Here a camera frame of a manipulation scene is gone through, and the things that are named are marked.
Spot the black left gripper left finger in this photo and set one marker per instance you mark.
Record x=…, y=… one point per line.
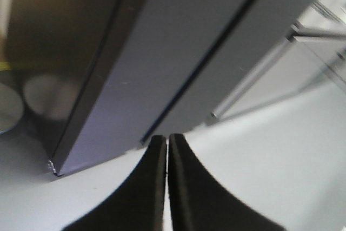
x=138, y=203

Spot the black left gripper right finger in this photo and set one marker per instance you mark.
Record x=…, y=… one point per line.
x=199, y=202

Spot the white fridge door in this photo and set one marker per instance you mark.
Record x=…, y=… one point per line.
x=100, y=77

